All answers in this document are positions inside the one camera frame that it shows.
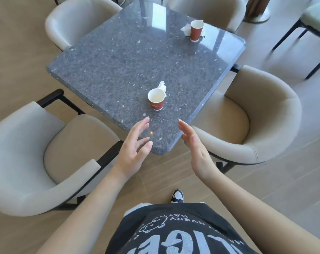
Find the brown column with metal base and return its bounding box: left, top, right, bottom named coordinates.
left=243, top=0, right=272, bottom=24

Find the black and white sneaker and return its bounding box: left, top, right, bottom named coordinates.
left=171, top=189, right=184, bottom=204

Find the person's right hand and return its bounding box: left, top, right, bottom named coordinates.
left=178, top=119, right=217, bottom=181

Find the beige upholstered armchair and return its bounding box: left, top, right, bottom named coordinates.
left=45, top=0, right=123, bottom=52
left=272, top=0, right=320, bottom=80
left=185, top=64, right=303, bottom=174
left=0, top=89, right=124, bottom=217
left=167, top=0, right=247, bottom=34

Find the person's left hand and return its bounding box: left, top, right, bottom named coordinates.
left=111, top=117, right=153, bottom=181

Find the black printed t-shirt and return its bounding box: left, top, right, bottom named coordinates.
left=105, top=202, right=254, bottom=254

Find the person's right forearm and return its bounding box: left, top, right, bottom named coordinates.
left=202, top=169, right=320, bottom=254

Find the crumpled white napkin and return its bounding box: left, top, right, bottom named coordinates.
left=180, top=23, right=206, bottom=40
left=157, top=81, right=167, bottom=98

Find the red paper cup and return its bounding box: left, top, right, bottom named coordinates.
left=190, top=20, right=204, bottom=42
left=148, top=88, right=166, bottom=111

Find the person's left forearm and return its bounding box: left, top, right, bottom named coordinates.
left=36, top=168, right=134, bottom=254

